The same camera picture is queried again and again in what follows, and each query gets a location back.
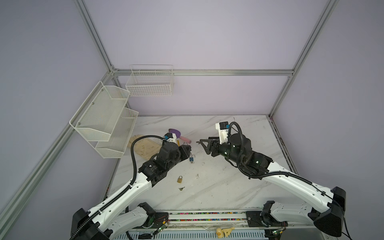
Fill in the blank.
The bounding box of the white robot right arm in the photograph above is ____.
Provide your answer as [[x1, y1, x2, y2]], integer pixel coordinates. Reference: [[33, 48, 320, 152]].
[[199, 122, 350, 238]]

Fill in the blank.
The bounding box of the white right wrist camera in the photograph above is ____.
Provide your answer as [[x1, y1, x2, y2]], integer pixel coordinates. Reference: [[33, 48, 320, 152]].
[[215, 122, 230, 144]]

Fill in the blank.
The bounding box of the brass padlock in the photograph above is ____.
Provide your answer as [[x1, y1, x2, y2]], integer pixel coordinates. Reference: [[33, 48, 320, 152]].
[[177, 176, 183, 184]]

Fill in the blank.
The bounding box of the aluminium frame post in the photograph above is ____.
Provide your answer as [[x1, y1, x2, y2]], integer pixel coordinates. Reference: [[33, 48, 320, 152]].
[[74, 0, 114, 72], [268, 0, 339, 118]]

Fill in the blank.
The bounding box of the white mesh shelf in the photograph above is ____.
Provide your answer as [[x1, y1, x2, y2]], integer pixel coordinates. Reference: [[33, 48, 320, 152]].
[[69, 82, 130, 142], [95, 108, 139, 159]]

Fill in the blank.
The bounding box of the white wire basket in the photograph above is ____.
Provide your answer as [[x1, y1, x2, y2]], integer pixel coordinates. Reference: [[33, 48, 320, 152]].
[[126, 65, 174, 97]]

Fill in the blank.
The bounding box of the aluminium frame post left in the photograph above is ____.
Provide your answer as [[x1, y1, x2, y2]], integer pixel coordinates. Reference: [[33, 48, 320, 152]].
[[74, 0, 114, 72]]

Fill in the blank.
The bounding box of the white mesh lower shelf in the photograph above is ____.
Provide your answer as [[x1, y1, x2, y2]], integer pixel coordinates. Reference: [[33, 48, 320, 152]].
[[95, 108, 139, 159]]

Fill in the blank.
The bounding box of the yellow toy figure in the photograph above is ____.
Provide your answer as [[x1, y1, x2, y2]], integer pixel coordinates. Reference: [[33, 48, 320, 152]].
[[216, 227, 235, 239]]

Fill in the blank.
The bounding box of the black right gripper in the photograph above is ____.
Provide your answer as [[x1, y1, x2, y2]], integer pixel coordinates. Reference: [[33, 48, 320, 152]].
[[198, 134, 243, 165]]

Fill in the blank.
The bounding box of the white mesh upper shelf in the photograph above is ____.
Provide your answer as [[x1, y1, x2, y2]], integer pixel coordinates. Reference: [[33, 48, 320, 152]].
[[69, 82, 130, 142]]

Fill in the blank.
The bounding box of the blue padlock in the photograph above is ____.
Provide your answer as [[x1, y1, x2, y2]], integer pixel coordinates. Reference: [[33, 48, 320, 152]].
[[189, 154, 195, 164]]

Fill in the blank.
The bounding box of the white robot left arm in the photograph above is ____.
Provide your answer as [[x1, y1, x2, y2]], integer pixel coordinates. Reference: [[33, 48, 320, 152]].
[[71, 137, 192, 240]]

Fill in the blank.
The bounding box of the aluminium frame back bar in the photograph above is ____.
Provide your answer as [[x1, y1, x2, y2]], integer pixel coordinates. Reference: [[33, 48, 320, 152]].
[[114, 69, 294, 76]]

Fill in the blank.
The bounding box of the aluminium frame post right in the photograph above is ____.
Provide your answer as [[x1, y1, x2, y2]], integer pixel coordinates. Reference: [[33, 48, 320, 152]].
[[268, 0, 339, 118]]

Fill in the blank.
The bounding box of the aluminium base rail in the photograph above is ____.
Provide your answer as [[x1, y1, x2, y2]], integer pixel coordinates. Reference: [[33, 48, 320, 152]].
[[116, 210, 332, 240]]

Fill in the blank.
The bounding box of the beige leather glove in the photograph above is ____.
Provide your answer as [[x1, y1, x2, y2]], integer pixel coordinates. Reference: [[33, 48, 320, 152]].
[[134, 138, 162, 161]]

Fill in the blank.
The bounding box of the purple pink toy shovel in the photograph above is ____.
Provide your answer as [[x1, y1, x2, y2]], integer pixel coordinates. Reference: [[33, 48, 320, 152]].
[[169, 129, 192, 144]]

